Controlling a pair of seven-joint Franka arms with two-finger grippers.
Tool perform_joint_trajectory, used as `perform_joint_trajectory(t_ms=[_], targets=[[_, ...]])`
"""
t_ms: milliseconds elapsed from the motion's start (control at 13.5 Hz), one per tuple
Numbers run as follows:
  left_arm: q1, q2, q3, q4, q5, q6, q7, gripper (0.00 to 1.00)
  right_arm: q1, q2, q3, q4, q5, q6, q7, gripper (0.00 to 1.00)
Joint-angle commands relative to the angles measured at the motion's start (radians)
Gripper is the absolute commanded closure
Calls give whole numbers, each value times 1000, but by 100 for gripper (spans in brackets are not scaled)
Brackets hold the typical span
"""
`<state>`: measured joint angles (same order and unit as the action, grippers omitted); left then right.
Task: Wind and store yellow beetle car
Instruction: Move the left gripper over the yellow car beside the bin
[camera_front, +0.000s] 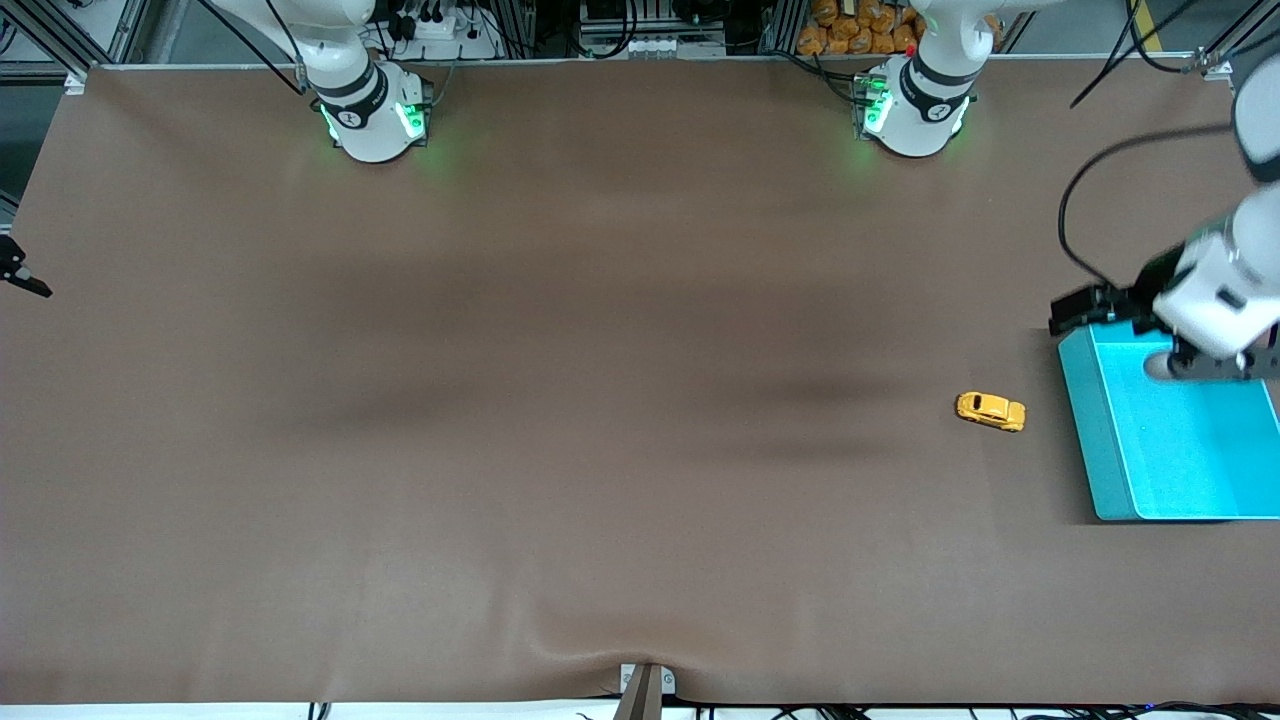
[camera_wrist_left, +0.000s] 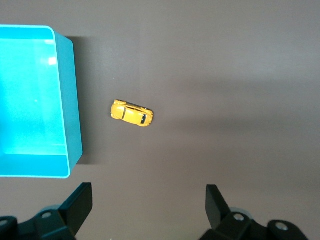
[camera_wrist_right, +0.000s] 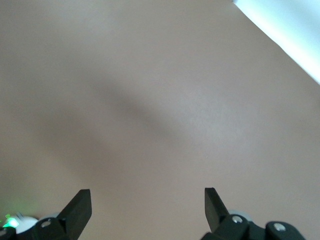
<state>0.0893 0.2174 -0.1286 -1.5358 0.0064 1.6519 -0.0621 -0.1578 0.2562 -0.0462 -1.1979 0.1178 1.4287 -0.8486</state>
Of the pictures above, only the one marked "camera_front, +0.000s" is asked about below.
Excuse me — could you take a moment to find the yellow beetle toy car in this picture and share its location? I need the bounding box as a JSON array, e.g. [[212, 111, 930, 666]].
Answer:
[[955, 391, 1028, 433]]

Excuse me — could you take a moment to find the turquoise plastic bin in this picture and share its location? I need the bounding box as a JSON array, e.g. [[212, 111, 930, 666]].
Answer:
[[1057, 320, 1280, 523]]

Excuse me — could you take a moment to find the orange snack pile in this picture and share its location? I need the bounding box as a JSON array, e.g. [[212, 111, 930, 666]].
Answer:
[[797, 0, 923, 57]]

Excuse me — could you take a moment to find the brown table mat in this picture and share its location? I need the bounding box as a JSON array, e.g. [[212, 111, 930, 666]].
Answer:
[[0, 60, 1280, 706]]

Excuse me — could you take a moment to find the white power strip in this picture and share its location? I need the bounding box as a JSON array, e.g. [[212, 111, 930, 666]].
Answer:
[[385, 8, 501, 61]]

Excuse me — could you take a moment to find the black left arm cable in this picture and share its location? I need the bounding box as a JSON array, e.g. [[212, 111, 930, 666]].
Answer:
[[1057, 0, 1280, 291]]

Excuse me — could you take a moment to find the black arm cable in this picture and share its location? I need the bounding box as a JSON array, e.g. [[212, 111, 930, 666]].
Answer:
[[1057, 0, 1280, 291], [195, 0, 306, 98]]

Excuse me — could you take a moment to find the aluminium frame profile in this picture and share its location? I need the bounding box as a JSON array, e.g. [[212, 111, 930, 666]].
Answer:
[[1195, 0, 1280, 81], [0, 0, 151, 79]]

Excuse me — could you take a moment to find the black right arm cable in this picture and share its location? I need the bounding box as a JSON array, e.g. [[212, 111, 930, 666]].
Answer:
[[195, 0, 306, 98]]

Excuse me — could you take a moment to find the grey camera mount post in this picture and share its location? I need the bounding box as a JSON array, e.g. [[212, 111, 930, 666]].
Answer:
[[612, 663, 678, 720]]

